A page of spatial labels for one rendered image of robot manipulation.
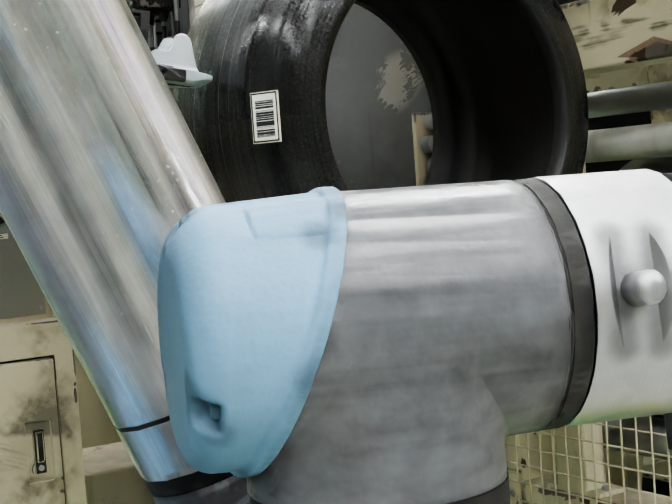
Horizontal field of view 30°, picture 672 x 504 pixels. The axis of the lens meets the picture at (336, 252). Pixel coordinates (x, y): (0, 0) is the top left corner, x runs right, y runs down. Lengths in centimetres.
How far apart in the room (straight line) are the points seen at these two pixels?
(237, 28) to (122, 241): 112
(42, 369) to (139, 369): 163
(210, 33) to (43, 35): 118
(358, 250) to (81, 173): 14
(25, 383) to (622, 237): 176
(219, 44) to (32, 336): 70
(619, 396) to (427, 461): 6
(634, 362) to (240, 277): 11
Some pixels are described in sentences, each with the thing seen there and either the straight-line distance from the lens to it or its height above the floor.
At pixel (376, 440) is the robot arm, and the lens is 33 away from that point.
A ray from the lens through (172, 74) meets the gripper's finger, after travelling 149.
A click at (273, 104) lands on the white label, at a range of 147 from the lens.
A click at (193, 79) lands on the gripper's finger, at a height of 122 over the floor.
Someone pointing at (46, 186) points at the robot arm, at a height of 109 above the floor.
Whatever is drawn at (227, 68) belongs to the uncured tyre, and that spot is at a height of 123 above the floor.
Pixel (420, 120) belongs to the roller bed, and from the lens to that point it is 220.
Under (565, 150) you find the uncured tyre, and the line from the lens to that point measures 173.
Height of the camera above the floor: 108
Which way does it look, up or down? 3 degrees down
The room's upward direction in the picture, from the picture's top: 4 degrees counter-clockwise
